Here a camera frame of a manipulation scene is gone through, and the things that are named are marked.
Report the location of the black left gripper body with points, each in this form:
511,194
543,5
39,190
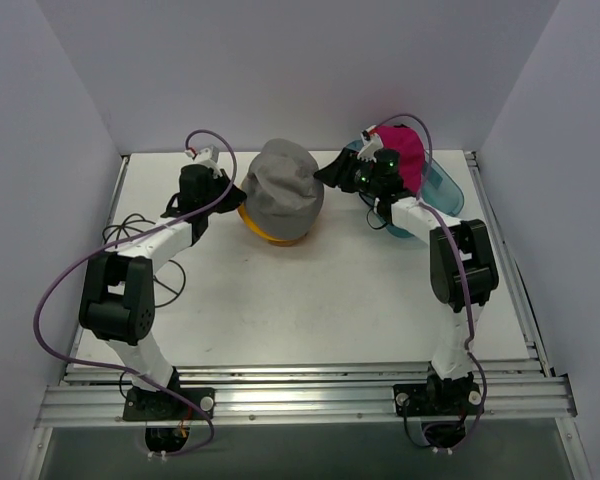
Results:
223,196

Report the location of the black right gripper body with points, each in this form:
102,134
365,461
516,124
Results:
348,170

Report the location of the yellow bucket hat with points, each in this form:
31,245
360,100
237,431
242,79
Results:
250,223

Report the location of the magenta baseball cap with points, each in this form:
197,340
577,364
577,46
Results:
411,152

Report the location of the grey bucket hat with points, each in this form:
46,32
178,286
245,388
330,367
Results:
283,197

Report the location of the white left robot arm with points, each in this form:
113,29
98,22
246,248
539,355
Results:
118,300

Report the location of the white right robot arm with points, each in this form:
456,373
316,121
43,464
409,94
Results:
462,268

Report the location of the teal plastic basket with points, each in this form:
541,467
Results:
439,190

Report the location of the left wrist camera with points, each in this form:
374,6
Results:
207,156

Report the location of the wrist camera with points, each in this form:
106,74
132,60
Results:
371,142
207,156

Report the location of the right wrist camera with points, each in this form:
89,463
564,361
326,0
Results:
371,142

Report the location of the aluminium mounting rail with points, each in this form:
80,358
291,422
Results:
322,422

